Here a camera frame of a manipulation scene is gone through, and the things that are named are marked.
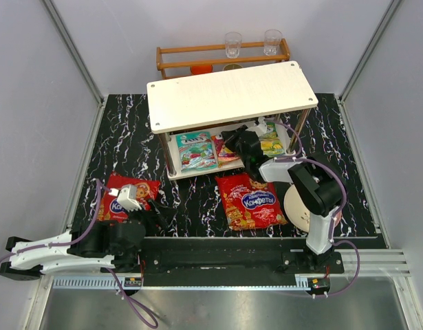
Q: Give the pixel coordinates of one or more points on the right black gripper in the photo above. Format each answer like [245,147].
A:
[239,140]

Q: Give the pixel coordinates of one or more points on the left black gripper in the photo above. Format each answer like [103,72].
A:
[150,213]

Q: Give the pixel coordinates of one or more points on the orange Fox's candy bag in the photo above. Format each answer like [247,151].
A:
[224,155]

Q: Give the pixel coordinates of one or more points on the teal Fox's mint candy bag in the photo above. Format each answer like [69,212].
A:
[196,151]

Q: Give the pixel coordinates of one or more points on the green yellow Fox's candy bag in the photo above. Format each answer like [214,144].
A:
[271,145]

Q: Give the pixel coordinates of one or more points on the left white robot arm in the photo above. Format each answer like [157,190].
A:
[104,245]

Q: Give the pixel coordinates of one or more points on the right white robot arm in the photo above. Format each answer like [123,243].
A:
[322,192]

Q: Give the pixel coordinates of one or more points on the left red Konfety candy bag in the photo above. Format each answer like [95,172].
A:
[110,209]

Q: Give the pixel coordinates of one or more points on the red konfety candy bag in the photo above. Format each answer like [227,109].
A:
[110,209]
[249,204]

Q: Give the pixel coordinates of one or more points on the white two-tier shelf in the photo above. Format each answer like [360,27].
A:
[222,101]

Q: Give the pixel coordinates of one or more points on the right red Konfety candy bag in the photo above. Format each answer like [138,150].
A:
[249,204]

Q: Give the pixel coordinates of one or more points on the olive round lid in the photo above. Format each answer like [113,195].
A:
[232,66]

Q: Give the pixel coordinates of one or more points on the orange round object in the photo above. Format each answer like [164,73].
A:
[201,69]

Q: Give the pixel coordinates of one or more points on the black marble mat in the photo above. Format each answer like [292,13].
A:
[125,145]

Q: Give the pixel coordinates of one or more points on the brown wooden rack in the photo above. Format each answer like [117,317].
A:
[176,62]

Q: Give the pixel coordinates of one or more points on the left clear drinking glass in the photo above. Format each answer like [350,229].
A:
[232,41]

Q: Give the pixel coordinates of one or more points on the clear drinking glass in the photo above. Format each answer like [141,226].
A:
[232,41]
[272,39]

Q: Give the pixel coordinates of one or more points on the cream floral plate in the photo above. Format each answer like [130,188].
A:
[298,214]

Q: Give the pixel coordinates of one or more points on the right clear drinking glass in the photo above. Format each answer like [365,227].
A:
[272,39]

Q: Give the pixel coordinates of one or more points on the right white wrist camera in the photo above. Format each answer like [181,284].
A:
[260,128]

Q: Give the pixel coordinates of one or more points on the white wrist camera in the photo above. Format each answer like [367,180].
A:
[260,128]
[126,197]

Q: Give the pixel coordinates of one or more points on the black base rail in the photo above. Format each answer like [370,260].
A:
[225,262]

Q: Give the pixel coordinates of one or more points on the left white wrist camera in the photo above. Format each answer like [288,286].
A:
[126,197]

